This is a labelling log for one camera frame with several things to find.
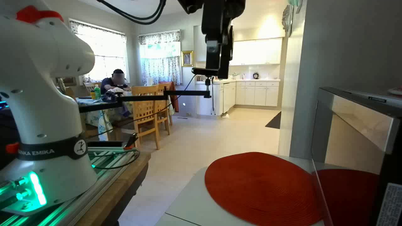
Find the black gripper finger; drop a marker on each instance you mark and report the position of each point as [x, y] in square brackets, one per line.
[213, 57]
[227, 52]

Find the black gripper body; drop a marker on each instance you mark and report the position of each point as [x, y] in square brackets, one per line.
[222, 14]

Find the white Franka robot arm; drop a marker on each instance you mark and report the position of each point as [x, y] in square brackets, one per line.
[40, 96]

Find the white upper kitchen cabinets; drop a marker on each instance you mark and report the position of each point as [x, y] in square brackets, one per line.
[257, 51]

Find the white kitchen cabinets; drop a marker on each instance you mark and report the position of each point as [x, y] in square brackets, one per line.
[257, 51]
[252, 95]

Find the white lower kitchen cabinets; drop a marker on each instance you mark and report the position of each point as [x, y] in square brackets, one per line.
[252, 95]

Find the narrow curtained window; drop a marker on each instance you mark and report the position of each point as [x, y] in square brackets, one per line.
[160, 58]

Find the wooden dining chair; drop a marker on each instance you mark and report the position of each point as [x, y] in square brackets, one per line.
[145, 114]
[165, 105]

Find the black boom rod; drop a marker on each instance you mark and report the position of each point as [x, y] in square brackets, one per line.
[143, 99]

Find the dark floor mat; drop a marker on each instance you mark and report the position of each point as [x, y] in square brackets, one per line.
[274, 121]

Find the seated person with cap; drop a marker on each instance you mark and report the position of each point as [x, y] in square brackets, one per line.
[114, 84]

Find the wide curtained window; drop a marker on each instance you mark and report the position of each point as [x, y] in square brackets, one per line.
[102, 51]

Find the cluttered dining table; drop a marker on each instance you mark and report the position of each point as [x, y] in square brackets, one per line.
[97, 115]

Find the silver toaster oven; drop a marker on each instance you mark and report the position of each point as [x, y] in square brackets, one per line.
[356, 139]

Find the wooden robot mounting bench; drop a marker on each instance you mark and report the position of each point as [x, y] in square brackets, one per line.
[114, 190]

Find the small framed wall picture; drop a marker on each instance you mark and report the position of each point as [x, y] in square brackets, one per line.
[188, 58]

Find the hanging wall decoration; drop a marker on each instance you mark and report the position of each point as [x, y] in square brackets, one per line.
[292, 14]

